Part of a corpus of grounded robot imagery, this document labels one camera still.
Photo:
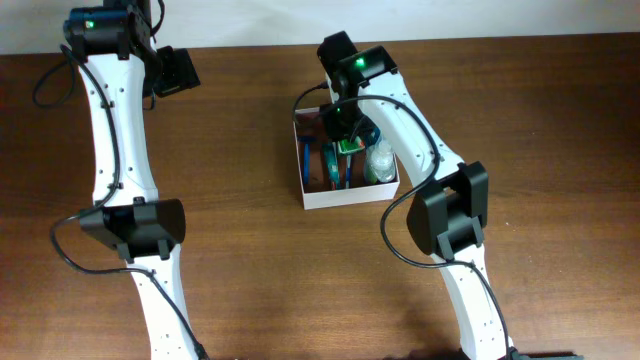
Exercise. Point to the green toothpaste tube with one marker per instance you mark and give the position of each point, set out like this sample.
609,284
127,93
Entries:
332,165

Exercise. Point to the blue disposable razor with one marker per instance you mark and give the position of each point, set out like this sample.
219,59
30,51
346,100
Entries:
306,142

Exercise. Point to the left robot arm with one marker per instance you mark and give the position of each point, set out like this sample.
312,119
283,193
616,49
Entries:
114,48

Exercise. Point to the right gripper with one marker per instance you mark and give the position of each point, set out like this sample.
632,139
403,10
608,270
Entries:
338,128

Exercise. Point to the white cardboard box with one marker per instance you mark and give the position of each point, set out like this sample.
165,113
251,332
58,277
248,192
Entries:
318,193

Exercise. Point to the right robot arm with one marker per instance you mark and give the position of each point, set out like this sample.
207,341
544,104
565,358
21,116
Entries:
449,197

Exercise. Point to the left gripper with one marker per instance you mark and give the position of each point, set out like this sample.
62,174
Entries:
182,70

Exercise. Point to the blue mouthwash bottle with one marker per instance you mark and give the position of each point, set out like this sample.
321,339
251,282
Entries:
372,138

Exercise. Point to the blue white toothbrush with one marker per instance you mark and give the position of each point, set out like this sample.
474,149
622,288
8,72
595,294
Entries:
348,171

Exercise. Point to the green soap packet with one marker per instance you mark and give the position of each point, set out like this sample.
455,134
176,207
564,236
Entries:
347,147

